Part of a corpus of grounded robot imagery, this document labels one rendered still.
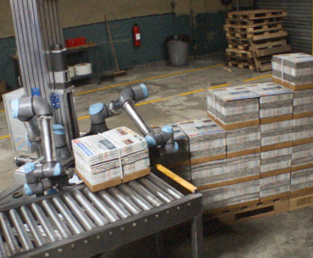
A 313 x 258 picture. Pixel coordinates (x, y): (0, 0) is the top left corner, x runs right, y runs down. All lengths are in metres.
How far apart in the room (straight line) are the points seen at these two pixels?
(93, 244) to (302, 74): 2.04
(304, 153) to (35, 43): 2.27
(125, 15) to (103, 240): 8.24
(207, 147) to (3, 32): 6.72
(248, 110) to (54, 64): 1.46
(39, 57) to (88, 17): 6.65
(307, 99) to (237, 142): 0.67
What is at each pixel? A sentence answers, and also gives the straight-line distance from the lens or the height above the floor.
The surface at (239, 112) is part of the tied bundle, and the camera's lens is 2.99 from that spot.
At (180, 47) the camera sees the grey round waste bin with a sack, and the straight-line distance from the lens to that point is 9.84.
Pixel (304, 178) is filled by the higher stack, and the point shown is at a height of 0.28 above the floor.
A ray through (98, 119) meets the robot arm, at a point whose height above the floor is 0.95.
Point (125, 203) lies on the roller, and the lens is 2.17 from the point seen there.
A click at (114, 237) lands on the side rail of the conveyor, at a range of 1.99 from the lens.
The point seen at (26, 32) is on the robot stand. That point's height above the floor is 1.68.
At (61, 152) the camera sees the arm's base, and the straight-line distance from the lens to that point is 2.76.
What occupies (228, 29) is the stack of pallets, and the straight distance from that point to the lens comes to 9.60.
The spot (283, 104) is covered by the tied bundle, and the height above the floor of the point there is 0.97.
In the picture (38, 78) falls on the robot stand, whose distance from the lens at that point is 2.93.
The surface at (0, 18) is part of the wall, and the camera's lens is 8.99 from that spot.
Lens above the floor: 1.85
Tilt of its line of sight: 20 degrees down
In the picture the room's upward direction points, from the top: 5 degrees counter-clockwise
